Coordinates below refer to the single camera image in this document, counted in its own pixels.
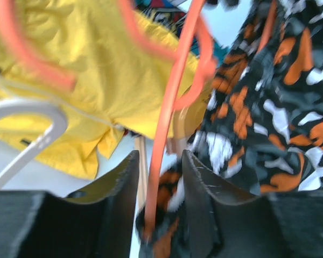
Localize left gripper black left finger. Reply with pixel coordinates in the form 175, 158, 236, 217
0, 150, 139, 257

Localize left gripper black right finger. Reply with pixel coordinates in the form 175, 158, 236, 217
182, 150, 323, 258

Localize orange black camouflage shorts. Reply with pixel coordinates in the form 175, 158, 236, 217
136, 1, 323, 257

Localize orange hanger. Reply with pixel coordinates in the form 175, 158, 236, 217
0, 1, 216, 239

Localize yellow shorts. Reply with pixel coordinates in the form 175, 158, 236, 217
0, 0, 213, 180

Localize beige wooden hanger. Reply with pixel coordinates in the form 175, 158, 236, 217
0, 97, 68, 189

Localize translucent pink laundry basket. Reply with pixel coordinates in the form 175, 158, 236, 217
166, 87, 212, 156

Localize wooden clothes rack frame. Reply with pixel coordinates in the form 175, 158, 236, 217
134, 136, 148, 209

